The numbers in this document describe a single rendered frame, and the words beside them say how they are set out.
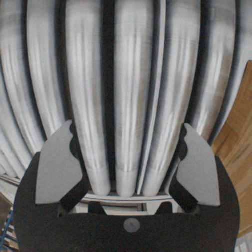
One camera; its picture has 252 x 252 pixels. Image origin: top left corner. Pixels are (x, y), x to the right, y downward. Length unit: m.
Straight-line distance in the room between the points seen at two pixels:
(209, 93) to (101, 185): 0.28
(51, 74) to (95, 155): 0.15
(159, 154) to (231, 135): 0.13
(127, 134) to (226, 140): 0.17
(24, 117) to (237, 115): 0.35
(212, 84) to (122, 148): 0.17
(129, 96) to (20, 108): 0.18
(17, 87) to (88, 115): 0.13
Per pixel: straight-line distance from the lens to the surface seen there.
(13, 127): 0.31
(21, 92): 0.24
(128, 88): 0.16
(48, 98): 0.20
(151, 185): 0.31
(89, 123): 0.19
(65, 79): 0.32
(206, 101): 0.21
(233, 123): 0.24
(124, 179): 0.28
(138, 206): 0.56
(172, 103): 0.18
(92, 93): 0.18
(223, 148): 0.24
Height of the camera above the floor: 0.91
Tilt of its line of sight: 57 degrees down
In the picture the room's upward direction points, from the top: 179 degrees counter-clockwise
